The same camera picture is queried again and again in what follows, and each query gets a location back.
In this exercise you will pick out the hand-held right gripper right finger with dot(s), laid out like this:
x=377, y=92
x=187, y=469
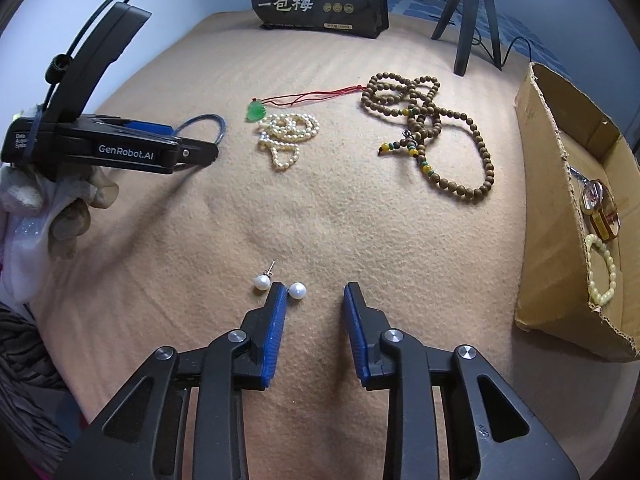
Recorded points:
x=356, y=332

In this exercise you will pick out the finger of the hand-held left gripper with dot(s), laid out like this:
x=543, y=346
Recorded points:
x=200, y=154
x=145, y=126

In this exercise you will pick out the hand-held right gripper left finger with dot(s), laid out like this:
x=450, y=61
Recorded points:
x=275, y=332

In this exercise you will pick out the white pearl stud earring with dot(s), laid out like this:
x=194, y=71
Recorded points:
x=262, y=282
x=298, y=290

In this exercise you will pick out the cardboard box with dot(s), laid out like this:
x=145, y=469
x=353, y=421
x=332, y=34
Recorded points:
x=545, y=185

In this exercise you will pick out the person's left forearm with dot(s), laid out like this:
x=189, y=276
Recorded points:
x=20, y=255

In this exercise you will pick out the person's left hand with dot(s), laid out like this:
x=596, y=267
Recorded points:
x=70, y=220

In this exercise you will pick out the tan blanket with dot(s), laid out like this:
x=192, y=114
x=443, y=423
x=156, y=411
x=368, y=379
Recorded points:
x=350, y=220

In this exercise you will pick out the dark grey striped cloth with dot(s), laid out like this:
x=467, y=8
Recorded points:
x=25, y=360

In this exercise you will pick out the black tripod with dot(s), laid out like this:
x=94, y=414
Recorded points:
x=467, y=20

